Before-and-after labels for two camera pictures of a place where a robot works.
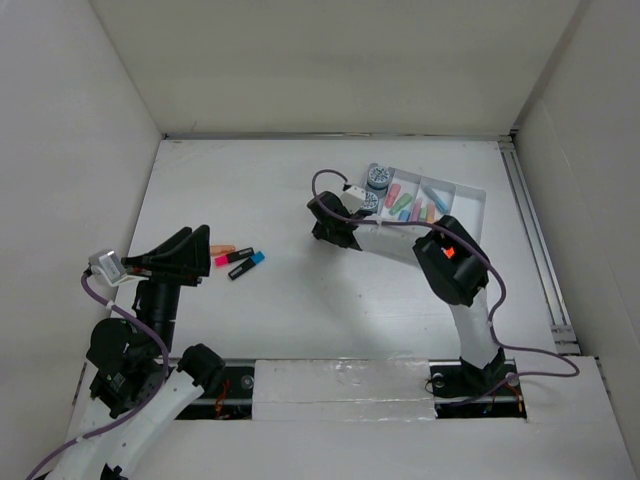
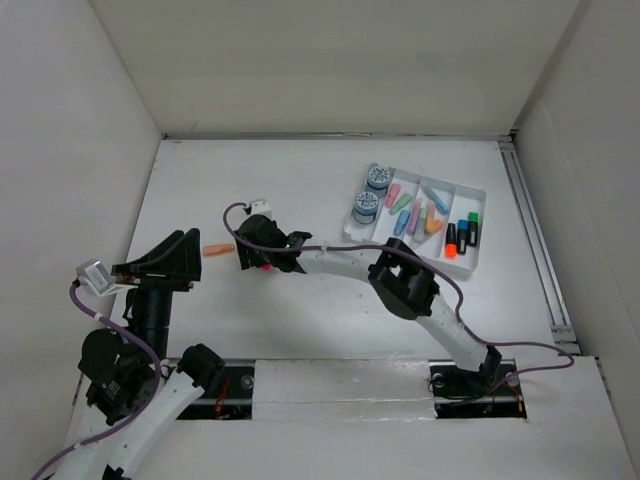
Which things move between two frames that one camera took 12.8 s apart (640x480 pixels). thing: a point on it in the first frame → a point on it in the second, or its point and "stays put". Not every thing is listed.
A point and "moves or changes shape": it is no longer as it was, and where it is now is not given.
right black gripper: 321,229 → 244,256
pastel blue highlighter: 404,215 stays put
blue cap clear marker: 442,205 stays put
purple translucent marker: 416,211 stays put
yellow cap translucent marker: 430,212 stays put
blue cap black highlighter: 250,262 moves or changes shape
